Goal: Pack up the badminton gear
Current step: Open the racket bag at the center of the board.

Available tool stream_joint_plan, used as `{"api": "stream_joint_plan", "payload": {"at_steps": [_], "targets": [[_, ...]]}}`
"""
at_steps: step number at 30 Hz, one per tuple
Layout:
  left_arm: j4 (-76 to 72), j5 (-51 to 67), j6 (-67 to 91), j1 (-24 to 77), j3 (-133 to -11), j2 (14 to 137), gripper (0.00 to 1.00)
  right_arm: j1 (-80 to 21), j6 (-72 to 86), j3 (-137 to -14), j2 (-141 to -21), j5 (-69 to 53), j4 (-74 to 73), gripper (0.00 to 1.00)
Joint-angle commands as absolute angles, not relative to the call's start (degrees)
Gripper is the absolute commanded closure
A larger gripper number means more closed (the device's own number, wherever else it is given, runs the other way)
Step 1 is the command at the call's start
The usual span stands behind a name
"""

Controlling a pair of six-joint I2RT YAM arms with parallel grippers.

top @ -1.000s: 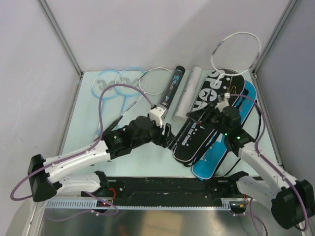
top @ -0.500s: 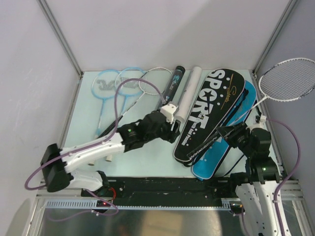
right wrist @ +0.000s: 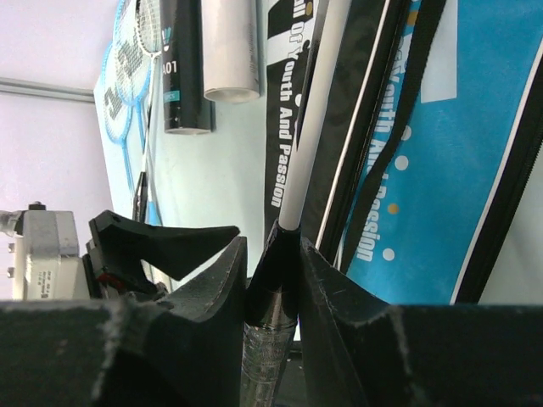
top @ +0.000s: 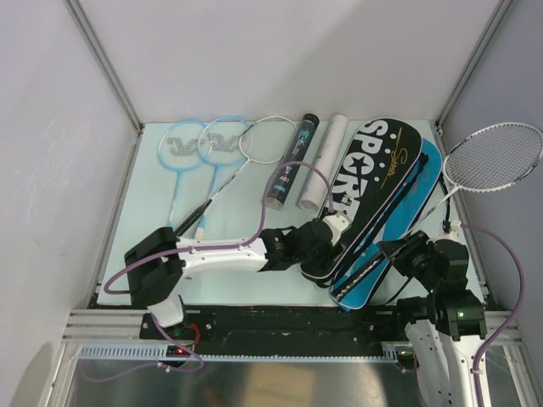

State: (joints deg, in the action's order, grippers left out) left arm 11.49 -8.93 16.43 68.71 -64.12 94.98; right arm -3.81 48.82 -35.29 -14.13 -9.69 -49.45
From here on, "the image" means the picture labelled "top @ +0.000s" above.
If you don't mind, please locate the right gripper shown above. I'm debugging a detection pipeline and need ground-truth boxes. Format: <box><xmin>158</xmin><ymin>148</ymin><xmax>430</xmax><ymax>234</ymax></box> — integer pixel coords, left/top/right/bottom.
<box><xmin>377</xmin><ymin>229</ymin><xmax>439</xmax><ymax>290</ymax></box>

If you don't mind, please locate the black shuttlecock tube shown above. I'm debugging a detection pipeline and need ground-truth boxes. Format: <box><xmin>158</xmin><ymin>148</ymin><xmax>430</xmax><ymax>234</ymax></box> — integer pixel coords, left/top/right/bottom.
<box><xmin>265</xmin><ymin>113</ymin><xmax>320</xmax><ymax>210</ymax></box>

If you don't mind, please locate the white shuttlecock tube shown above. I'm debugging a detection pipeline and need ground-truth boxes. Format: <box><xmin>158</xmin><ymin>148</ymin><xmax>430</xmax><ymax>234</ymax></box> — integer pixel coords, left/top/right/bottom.
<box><xmin>298</xmin><ymin>114</ymin><xmax>349</xmax><ymax>213</ymax></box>

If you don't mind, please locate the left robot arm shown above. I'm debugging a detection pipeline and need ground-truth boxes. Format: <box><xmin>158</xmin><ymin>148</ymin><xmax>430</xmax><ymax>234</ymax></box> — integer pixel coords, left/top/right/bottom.
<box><xmin>124</xmin><ymin>213</ymin><xmax>350</xmax><ymax>338</ymax></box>

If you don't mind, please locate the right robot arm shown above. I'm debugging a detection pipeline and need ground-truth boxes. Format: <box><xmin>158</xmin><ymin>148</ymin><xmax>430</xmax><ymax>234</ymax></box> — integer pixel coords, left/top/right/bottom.
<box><xmin>378</xmin><ymin>231</ymin><xmax>491</xmax><ymax>406</ymax></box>

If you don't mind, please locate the blue racket bag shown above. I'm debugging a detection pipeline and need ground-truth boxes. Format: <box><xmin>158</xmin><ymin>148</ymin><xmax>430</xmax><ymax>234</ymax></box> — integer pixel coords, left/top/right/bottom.
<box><xmin>329</xmin><ymin>139</ymin><xmax>442</xmax><ymax>311</ymax></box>

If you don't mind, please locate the black sport racket bag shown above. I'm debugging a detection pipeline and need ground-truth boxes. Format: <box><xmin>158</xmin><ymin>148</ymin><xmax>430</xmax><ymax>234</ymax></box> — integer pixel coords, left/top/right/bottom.
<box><xmin>300</xmin><ymin>118</ymin><xmax>423</xmax><ymax>282</ymax></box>

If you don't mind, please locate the blue racket right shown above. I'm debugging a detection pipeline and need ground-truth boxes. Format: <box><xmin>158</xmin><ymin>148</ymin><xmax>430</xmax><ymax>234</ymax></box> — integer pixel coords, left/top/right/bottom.
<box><xmin>194</xmin><ymin>115</ymin><xmax>251</xmax><ymax>238</ymax></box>

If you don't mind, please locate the blue racket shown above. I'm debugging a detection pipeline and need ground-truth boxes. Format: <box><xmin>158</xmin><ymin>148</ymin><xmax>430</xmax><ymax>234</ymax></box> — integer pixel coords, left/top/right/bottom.
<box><xmin>194</xmin><ymin>115</ymin><xmax>251</xmax><ymax>238</ymax></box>
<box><xmin>157</xmin><ymin>120</ymin><xmax>206</xmax><ymax>226</ymax></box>

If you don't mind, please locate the blue racket left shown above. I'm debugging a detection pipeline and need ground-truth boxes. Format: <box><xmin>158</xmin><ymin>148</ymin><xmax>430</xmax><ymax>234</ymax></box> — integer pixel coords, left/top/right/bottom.
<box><xmin>157</xmin><ymin>120</ymin><xmax>206</xmax><ymax>226</ymax></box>

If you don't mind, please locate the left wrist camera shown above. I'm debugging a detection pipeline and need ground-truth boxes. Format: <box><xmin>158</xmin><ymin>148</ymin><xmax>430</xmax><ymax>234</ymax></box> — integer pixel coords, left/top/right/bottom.
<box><xmin>322</xmin><ymin>212</ymin><xmax>351</xmax><ymax>246</ymax></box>

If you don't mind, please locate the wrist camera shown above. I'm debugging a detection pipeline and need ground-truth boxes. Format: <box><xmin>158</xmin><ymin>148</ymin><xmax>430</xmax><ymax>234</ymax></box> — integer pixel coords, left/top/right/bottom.
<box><xmin>322</xmin><ymin>212</ymin><xmax>351</xmax><ymax>246</ymax></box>
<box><xmin>443</xmin><ymin>220</ymin><xmax>462</xmax><ymax>242</ymax></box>

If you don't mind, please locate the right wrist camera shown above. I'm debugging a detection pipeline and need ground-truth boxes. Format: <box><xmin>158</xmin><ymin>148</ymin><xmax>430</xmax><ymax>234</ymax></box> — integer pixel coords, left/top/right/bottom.
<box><xmin>443</xmin><ymin>220</ymin><xmax>462</xmax><ymax>242</ymax></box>

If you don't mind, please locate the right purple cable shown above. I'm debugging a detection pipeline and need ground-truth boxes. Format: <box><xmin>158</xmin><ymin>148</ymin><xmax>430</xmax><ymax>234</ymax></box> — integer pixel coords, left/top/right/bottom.
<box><xmin>415</xmin><ymin>222</ymin><xmax>525</xmax><ymax>407</ymax></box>

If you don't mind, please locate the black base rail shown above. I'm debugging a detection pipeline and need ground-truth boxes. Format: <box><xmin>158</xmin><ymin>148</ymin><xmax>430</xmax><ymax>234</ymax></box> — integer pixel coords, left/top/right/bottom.
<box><xmin>165</xmin><ymin>305</ymin><xmax>411</xmax><ymax>359</ymax></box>

